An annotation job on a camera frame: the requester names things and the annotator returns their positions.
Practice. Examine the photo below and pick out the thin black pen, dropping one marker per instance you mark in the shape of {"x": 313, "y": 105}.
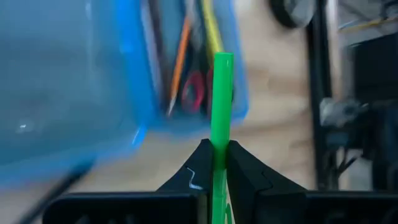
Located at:
{"x": 62, "y": 186}

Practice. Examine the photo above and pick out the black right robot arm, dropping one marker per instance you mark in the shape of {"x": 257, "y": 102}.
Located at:
{"x": 382, "y": 140}

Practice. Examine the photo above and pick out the yellow pen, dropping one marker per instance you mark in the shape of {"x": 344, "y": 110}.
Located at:
{"x": 213, "y": 28}

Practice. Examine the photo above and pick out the blue translucent plastic supply box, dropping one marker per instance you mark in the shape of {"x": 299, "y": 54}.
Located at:
{"x": 62, "y": 77}

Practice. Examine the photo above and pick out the orange pencil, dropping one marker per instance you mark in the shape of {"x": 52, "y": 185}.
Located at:
{"x": 180, "y": 62}

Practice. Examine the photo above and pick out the black marker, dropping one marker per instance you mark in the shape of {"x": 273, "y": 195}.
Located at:
{"x": 158, "y": 37}

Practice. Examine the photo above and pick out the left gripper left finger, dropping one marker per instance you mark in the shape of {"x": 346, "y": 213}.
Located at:
{"x": 199, "y": 161}

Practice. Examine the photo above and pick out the green marker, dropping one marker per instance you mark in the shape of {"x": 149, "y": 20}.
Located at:
{"x": 221, "y": 93}

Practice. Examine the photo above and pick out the grey side desk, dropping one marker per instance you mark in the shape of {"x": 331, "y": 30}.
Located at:
{"x": 367, "y": 9}

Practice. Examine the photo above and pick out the black aluminium table frame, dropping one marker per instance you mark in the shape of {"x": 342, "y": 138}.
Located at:
{"x": 318, "y": 93}

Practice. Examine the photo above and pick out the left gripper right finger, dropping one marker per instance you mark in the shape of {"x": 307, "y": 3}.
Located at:
{"x": 248, "y": 177}

